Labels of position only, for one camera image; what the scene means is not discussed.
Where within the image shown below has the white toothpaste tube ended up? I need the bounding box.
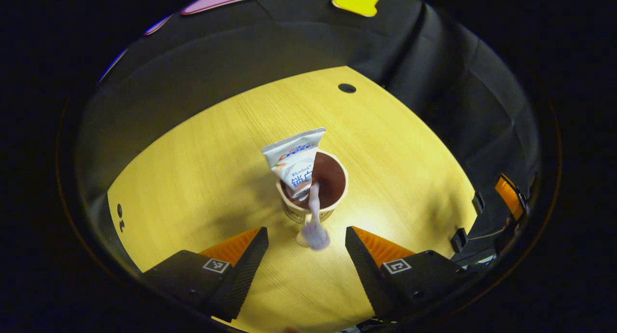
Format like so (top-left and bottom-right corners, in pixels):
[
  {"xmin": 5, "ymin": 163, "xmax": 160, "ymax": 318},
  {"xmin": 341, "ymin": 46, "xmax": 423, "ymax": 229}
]
[{"xmin": 261, "ymin": 127, "xmax": 327, "ymax": 201}]

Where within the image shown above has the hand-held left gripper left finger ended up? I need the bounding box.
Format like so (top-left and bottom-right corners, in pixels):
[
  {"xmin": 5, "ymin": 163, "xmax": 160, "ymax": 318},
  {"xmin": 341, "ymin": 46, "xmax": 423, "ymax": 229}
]
[{"xmin": 141, "ymin": 227, "xmax": 269, "ymax": 323}]

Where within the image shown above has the white toothbrush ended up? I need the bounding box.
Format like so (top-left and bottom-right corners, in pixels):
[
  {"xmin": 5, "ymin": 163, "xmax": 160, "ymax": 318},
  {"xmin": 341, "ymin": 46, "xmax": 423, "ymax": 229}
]
[{"xmin": 301, "ymin": 181, "xmax": 331, "ymax": 251}]

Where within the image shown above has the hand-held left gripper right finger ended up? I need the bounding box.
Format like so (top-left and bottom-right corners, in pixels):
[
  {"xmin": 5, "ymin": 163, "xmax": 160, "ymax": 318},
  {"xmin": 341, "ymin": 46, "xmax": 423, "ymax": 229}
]
[{"xmin": 345, "ymin": 226, "xmax": 475, "ymax": 321}]

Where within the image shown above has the beige cup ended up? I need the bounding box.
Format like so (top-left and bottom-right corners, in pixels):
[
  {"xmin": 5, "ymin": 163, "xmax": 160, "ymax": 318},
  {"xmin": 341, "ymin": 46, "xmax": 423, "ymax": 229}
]
[{"xmin": 276, "ymin": 150, "xmax": 349, "ymax": 248}]

